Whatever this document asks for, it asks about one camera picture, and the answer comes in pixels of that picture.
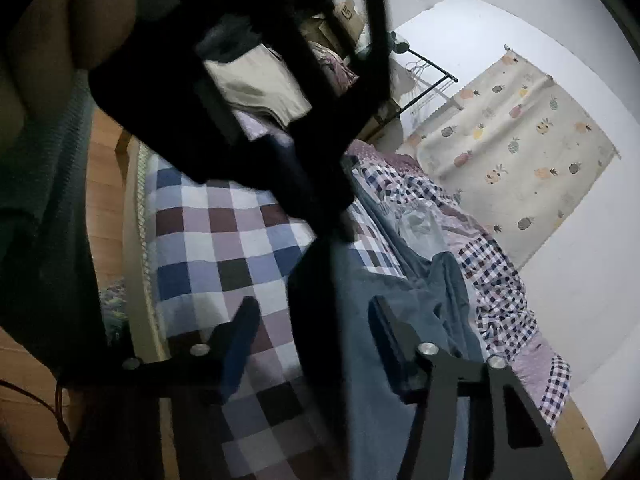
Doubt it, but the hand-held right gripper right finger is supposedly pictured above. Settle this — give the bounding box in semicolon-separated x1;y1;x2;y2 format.
369;295;576;480

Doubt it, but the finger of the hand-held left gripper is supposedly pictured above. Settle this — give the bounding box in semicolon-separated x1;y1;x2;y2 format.
299;0;394;162
195;14;358;243

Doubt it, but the teal blue garment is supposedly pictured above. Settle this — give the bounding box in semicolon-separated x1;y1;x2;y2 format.
287;194;487;480

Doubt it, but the green plush toy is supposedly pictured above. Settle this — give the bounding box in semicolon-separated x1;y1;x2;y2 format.
386;30;412;57

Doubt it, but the patterned floor mat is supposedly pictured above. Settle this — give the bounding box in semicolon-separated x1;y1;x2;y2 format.
99;279;132;347

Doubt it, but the beige cloth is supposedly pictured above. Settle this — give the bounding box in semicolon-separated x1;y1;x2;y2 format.
204;44;314;129

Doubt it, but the light grey-green garment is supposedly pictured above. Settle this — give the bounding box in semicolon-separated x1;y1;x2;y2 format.
394;204;452;262

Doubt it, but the black metal clothes rack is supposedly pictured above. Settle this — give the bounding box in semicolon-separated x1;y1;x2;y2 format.
370;30;461;127

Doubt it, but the checked and dotted bed sheet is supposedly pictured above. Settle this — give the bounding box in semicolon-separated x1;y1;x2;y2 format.
134;109;362;480

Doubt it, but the pineapple print curtain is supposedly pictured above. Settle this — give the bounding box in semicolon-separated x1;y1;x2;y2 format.
404;44;622;272

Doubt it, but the pink cloth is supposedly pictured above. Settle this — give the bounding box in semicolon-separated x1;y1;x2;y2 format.
309;41;359;87

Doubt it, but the cardboard box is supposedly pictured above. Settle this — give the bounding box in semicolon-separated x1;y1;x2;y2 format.
329;0;372;37

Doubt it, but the wooden bed frame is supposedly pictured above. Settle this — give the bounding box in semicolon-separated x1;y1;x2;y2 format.
114;134;172;362

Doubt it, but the person's left hand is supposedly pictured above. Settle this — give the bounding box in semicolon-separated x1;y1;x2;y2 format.
0;0;137;131

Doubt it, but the red cable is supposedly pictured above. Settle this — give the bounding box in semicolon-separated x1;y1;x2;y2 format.
0;379;72;442

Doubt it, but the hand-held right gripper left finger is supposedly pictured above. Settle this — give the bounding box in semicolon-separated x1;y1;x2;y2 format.
57;296;261;480

